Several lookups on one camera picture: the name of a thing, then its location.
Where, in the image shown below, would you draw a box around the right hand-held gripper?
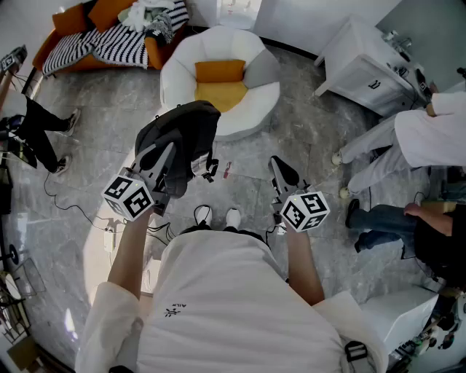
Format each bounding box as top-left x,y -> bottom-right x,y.
268,155 -> 331,233

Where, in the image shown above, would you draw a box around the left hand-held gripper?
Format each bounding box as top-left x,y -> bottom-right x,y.
101,141 -> 178,222

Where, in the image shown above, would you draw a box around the black backpack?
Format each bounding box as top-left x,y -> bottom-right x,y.
133,100 -> 222,200

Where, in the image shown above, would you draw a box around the white round seat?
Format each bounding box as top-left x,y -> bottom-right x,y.
159,24 -> 282,142

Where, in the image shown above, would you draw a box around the person's right forearm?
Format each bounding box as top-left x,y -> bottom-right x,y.
285,224 -> 325,307

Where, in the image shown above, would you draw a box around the person's left forearm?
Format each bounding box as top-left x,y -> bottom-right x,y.
107,209 -> 154,300

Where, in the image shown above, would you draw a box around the yellow seat cushion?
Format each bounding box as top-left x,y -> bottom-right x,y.
194,81 -> 249,114

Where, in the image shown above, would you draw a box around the white power strip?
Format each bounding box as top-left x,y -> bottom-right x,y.
103,225 -> 118,253

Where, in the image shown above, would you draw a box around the person's right white shoe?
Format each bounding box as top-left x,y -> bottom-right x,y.
225,207 -> 242,229

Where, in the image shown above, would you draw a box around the person's white shoe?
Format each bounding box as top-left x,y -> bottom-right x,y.
225,207 -> 242,229
194,205 -> 213,227

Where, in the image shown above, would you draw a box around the person's black trousers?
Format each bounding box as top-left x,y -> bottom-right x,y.
180,224 -> 272,251

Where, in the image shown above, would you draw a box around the person's left white shoe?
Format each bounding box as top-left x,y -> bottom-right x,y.
194,205 -> 213,227

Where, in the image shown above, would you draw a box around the orange cushion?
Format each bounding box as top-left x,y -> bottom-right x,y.
194,59 -> 247,85

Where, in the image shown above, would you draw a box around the white cabinet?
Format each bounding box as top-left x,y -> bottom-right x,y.
314,16 -> 435,118

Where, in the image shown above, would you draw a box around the orange sofa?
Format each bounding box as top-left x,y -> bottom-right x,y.
31,0 -> 191,74

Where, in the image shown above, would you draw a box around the person's white shirt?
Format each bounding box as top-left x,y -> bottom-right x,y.
74,229 -> 390,373

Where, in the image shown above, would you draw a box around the black white striped blanket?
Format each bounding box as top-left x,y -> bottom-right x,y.
42,0 -> 191,77

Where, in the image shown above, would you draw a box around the brown cardboard box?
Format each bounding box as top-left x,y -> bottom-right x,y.
420,200 -> 458,215

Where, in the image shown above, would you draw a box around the devices on cabinet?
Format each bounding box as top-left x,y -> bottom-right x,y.
381,30 -> 440,98

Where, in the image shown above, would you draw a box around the pile of white clothes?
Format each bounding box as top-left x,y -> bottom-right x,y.
116,0 -> 175,34

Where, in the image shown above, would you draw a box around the orange sofa pillow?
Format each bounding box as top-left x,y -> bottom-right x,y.
87,0 -> 136,34
52,2 -> 90,36

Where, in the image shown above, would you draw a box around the white box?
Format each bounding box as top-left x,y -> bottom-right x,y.
359,286 -> 440,355

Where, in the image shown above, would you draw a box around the black floor cable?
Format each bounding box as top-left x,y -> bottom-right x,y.
43,170 -> 127,234

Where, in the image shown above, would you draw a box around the black strap buckle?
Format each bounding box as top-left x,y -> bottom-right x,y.
343,339 -> 369,364

